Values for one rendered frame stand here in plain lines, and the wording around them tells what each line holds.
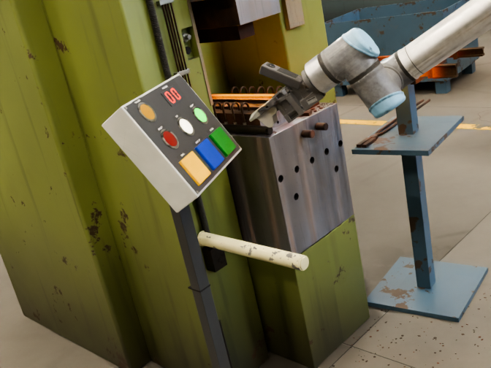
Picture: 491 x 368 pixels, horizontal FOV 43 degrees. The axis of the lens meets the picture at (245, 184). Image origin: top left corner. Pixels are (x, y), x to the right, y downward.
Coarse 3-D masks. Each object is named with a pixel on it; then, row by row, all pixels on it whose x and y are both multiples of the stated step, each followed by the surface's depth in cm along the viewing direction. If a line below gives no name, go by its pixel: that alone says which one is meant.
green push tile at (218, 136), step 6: (216, 132) 169; (222, 132) 171; (210, 138) 166; (216, 138) 167; (222, 138) 170; (228, 138) 172; (216, 144) 167; (222, 144) 168; (228, 144) 170; (234, 144) 173; (222, 150) 167; (228, 150) 168
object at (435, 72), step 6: (438, 66) 210; (444, 66) 209; (450, 66) 208; (456, 66) 207; (426, 72) 213; (432, 72) 212; (438, 72) 211; (444, 72) 210; (450, 72) 209; (456, 72) 208; (438, 78) 211
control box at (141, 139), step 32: (160, 96) 159; (192, 96) 172; (128, 128) 146; (160, 128) 151; (192, 128) 162; (224, 128) 176; (160, 160) 146; (224, 160) 166; (160, 192) 150; (192, 192) 147
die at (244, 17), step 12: (204, 0) 199; (216, 0) 195; (228, 0) 191; (240, 0) 191; (252, 0) 195; (264, 0) 199; (276, 0) 202; (204, 12) 201; (216, 12) 197; (228, 12) 193; (240, 12) 192; (252, 12) 195; (264, 12) 199; (276, 12) 203; (204, 24) 203; (216, 24) 199; (228, 24) 195; (240, 24) 192
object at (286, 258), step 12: (204, 240) 204; (216, 240) 200; (228, 240) 197; (240, 240) 195; (240, 252) 192; (252, 252) 188; (264, 252) 185; (276, 252) 183; (288, 252) 181; (288, 264) 179; (300, 264) 176
